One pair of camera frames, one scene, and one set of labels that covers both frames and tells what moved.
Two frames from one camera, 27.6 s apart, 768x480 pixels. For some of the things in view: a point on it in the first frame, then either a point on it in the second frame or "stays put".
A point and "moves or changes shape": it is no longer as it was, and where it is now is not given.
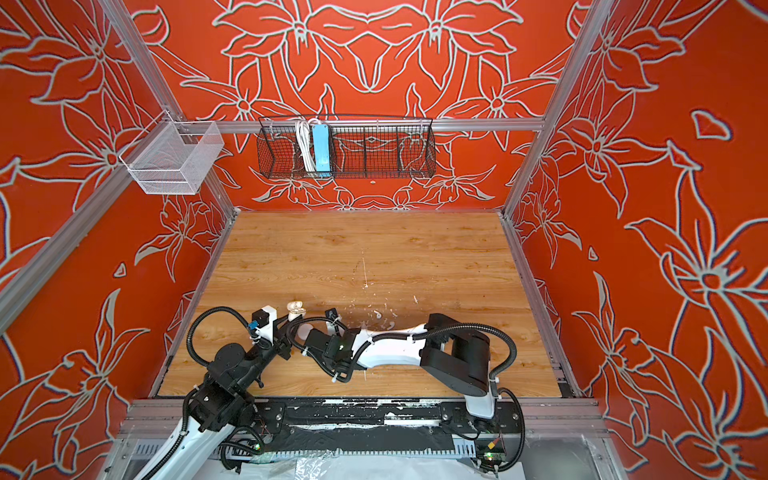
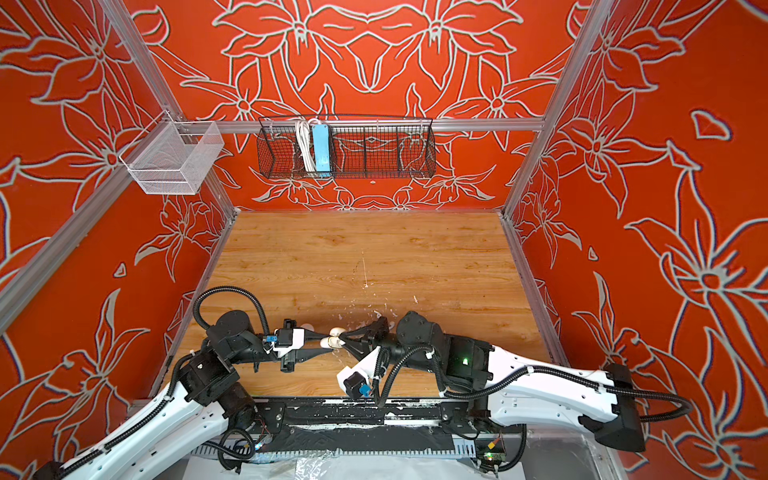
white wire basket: [173, 157] stays put
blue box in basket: [322, 151] stays put
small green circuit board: [494, 458] stays put
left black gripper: [283, 342] to [302, 355]
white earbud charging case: [295, 309] moves or changes shape
